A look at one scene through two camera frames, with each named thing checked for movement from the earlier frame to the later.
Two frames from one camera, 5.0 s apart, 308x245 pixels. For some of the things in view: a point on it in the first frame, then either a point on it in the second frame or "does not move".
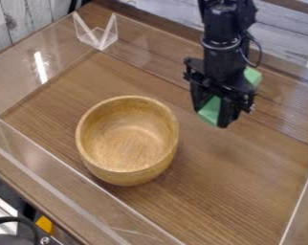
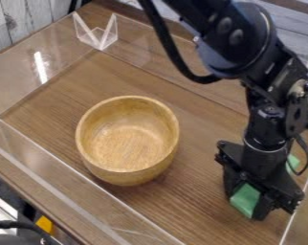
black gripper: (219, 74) → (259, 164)
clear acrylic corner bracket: (97, 37) does not move
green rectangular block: (209, 111) → (243, 199)
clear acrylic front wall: (86, 212) does not move
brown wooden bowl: (126, 137) does not move
